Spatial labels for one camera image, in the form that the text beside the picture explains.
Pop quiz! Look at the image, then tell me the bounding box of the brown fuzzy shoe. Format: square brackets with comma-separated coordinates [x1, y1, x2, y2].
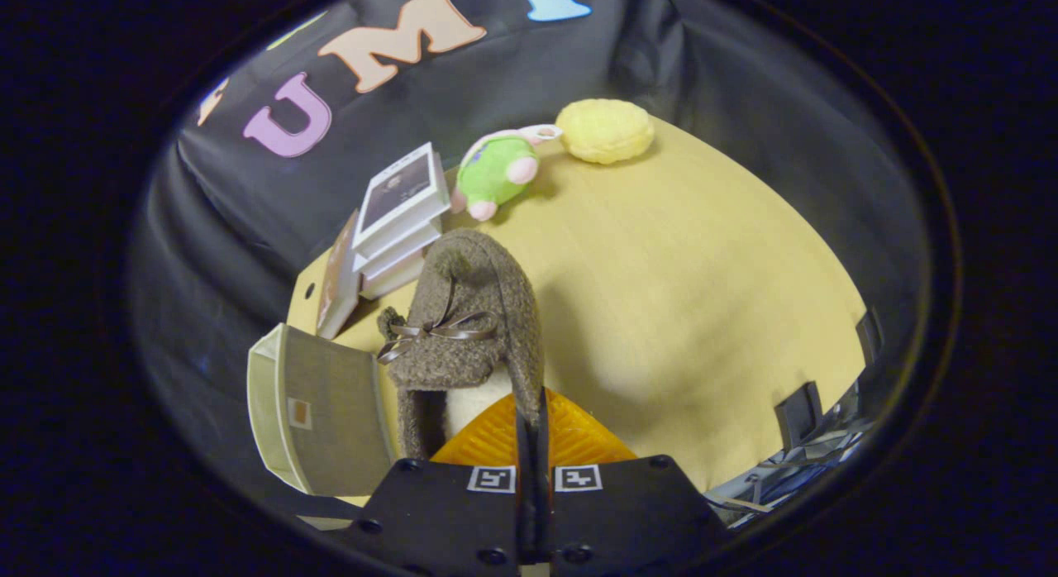
[376, 228, 546, 462]

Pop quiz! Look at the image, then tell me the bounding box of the white book with portrait cover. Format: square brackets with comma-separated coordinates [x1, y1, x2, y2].
[351, 142, 451, 260]

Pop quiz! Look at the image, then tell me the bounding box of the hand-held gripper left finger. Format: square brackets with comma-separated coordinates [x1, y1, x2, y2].
[347, 393, 536, 577]

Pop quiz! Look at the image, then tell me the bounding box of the black table clamp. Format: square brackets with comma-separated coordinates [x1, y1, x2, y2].
[855, 310, 884, 365]
[774, 382, 825, 451]

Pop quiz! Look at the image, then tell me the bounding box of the yellow round plush cushion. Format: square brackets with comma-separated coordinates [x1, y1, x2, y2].
[555, 98, 655, 165]

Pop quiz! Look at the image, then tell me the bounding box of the grey fabric storage box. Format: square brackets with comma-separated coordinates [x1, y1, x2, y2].
[246, 322, 399, 530]

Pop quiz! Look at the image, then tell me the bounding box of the black backdrop cloth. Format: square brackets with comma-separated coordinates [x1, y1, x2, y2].
[132, 0, 935, 487]

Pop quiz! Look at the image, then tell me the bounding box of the brown cover book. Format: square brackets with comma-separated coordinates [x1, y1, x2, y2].
[316, 211, 363, 340]

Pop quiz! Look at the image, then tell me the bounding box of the plain white book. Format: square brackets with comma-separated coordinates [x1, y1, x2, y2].
[360, 250, 427, 301]
[355, 220, 444, 278]

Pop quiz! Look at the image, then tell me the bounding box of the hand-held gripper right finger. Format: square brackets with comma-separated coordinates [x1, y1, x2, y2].
[536, 387, 728, 577]

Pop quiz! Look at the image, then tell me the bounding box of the green plush toy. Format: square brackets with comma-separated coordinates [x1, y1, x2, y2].
[450, 124, 565, 222]

